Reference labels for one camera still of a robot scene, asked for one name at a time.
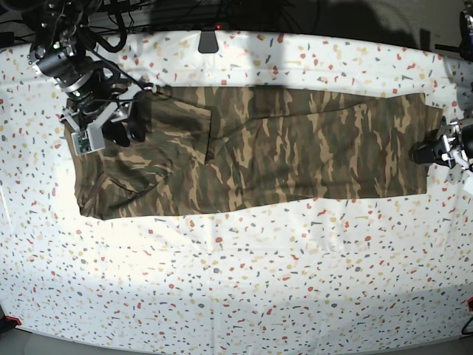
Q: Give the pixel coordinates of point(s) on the camouflage T-shirt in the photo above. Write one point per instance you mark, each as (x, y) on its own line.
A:
(221, 149)

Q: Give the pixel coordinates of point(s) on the black power strip red light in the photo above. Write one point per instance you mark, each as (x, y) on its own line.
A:
(220, 25)

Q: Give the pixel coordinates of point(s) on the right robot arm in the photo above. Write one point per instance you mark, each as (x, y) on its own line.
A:
(65, 47)

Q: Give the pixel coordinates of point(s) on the red clamp right corner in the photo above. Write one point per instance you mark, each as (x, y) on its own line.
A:
(469, 303)

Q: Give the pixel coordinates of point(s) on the red clamp corner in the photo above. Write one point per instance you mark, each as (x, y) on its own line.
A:
(13, 320)
(469, 303)

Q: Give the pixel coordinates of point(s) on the red clamp left corner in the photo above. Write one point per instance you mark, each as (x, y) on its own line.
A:
(13, 320)

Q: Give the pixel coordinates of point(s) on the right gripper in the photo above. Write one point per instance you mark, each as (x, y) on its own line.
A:
(117, 115)

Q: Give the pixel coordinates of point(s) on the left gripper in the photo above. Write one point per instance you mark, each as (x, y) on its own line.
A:
(455, 147)

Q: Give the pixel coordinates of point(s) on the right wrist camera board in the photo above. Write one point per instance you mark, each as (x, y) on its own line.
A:
(88, 141)

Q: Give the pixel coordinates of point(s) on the speckled white tablecloth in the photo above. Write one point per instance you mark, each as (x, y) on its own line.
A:
(309, 277)

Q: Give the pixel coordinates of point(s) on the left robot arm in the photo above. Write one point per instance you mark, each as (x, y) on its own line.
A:
(465, 52)

